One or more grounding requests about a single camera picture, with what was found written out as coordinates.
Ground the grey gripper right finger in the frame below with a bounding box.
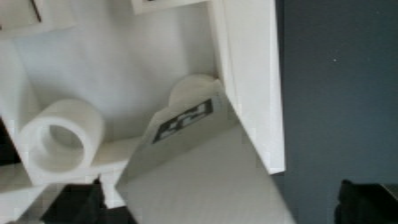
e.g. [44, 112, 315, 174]
[334, 180, 398, 224]

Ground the white chair seat part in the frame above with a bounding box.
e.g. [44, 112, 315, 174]
[0, 0, 222, 224]

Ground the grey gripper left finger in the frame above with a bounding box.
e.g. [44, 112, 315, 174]
[41, 184, 139, 224]

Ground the white chair leg with tag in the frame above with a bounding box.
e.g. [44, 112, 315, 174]
[116, 74, 297, 224]

